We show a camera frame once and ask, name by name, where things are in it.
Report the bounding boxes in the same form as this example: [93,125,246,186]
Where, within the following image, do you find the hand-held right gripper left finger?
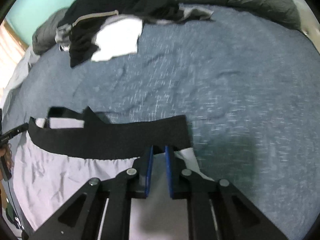
[24,145,154,240]

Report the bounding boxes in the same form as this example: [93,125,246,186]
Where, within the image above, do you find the person's left hand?
[0,144,13,180]

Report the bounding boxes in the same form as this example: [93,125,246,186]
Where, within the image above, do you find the small grey cloth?
[181,7,215,22]

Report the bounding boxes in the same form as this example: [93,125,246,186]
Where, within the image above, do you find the pink curtain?
[0,21,29,90]

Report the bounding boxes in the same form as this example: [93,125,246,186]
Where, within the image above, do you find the pale grey blanket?
[2,46,40,100]

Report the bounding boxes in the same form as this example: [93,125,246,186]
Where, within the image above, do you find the light grey jacket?
[11,106,215,240]

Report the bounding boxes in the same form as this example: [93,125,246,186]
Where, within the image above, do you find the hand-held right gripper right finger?
[164,145,288,240]

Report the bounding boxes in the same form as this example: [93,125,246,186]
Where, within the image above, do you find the grey sweatshirt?
[55,24,73,52]

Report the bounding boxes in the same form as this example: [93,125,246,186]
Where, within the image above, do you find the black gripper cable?
[6,179,23,230]

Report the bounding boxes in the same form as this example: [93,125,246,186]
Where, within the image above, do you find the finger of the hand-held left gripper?
[0,122,29,142]

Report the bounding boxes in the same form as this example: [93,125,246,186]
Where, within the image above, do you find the pile of dark clothes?
[57,0,185,68]

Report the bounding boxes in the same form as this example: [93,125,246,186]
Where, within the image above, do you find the cream tufted headboard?
[280,0,320,55]

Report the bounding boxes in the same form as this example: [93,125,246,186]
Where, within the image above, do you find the white shirt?
[91,17,143,62]

